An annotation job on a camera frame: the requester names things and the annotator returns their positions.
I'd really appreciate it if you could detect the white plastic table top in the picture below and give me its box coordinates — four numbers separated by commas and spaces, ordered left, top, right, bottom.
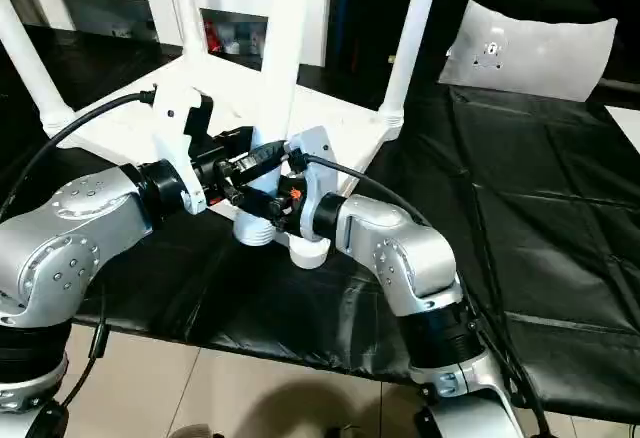
42, 52, 404, 271

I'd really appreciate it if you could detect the white plastic table leg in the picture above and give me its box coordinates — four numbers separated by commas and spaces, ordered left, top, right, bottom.
0, 0, 77, 140
169, 0, 212, 68
376, 0, 444, 130
233, 0, 322, 248

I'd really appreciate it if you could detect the red figurine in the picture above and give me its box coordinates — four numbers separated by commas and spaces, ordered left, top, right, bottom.
203, 19, 222, 55

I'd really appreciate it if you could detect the black furniture with gold label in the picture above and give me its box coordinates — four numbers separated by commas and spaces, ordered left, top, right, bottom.
327, 0, 640, 90

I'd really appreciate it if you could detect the grey padded backrest cushion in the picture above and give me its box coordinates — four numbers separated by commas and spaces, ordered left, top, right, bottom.
438, 0, 620, 104

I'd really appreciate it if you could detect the white flat board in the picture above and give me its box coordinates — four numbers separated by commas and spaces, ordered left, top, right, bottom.
603, 102, 640, 155

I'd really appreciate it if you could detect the black rod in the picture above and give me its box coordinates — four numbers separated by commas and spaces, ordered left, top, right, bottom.
598, 76, 640, 93

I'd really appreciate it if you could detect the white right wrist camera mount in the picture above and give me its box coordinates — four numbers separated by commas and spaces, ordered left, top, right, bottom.
284, 126, 338, 245

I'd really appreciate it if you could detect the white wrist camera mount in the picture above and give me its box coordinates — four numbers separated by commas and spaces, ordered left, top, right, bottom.
152, 82, 215, 218
284, 126, 338, 245

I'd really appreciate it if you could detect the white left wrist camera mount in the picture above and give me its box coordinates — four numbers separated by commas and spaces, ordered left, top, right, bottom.
152, 82, 215, 218

